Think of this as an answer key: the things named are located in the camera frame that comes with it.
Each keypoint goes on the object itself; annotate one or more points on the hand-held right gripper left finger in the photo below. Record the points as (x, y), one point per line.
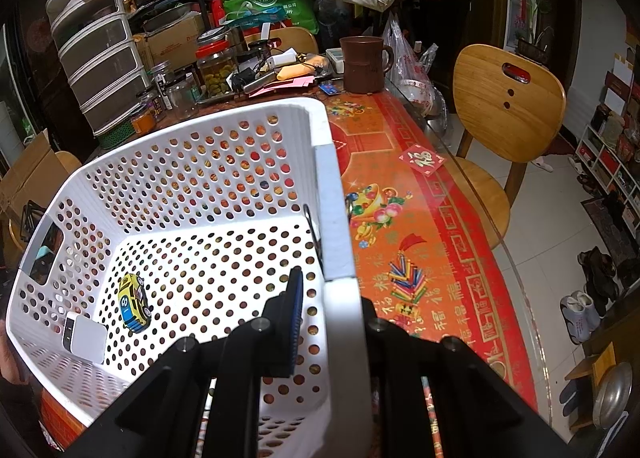
(292, 323)

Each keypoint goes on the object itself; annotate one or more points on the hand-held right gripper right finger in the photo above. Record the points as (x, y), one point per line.
(395, 353)

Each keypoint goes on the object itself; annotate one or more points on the white perforated plastic basket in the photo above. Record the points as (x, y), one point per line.
(340, 218)

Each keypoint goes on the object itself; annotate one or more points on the red printed tablecloth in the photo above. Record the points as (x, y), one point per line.
(400, 218)

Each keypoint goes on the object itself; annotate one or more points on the yellow toy car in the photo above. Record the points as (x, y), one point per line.
(131, 300)

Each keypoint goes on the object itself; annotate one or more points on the white shoes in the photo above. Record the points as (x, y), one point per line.
(582, 315)

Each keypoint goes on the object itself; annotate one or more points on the red paper square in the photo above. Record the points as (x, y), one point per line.
(421, 161)

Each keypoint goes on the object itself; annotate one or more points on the white power bank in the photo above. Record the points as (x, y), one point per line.
(87, 338)

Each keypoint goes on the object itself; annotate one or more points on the dark shoes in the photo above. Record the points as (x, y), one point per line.
(597, 273)

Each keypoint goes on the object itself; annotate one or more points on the metal basin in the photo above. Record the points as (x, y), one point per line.
(612, 395)

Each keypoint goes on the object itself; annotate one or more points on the pink paper sheets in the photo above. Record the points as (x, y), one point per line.
(290, 84)

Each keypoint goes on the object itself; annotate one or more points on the white slipper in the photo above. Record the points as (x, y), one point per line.
(542, 165)

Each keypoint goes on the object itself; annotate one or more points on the dark door mat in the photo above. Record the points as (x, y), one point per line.
(610, 233)

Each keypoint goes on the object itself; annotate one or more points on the black power adapter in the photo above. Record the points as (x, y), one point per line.
(241, 78)

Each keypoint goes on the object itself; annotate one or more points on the empty glass jar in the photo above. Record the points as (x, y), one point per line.
(182, 98)

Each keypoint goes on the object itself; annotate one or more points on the small orange jar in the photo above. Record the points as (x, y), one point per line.
(144, 121)

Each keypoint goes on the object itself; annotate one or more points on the yellow cloth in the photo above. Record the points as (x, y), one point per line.
(297, 70)

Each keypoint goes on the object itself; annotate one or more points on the green woven plastic tray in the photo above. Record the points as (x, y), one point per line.
(116, 135)

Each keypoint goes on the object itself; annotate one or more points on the pickle jar with red lid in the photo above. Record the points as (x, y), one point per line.
(216, 70)

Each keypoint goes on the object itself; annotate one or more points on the white ice cube tray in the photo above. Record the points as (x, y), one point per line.
(334, 60)

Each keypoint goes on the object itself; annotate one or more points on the brown ceramic mug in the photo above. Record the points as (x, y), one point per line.
(362, 65)

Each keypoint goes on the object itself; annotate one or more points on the wooden chair with red slot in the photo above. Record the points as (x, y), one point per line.
(505, 107)

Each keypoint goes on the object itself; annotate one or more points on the wooden chair beside cardboard box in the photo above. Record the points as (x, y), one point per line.
(69, 161)

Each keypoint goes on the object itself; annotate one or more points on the glass jar with white label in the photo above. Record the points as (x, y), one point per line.
(161, 76)

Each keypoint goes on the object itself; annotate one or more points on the black folding stand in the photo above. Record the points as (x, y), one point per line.
(32, 220)

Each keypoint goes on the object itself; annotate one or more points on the wooden chair behind jars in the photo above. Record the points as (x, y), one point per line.
(295, 40)

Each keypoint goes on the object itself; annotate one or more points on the white plastic bag red print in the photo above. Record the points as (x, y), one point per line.
(405, 62)

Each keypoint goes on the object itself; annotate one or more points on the brown cardboard box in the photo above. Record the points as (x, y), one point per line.
(170, 42)

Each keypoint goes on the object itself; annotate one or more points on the white shelf with boxes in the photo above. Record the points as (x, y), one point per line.
(612, 137)

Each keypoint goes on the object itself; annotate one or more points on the open cardboard box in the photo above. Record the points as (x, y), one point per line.
(25, 172)

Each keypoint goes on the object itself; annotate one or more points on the stacked clear drawer organizer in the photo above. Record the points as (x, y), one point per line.
(100, 57)

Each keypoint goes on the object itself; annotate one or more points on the potted plant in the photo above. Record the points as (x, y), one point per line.
(535, 32)

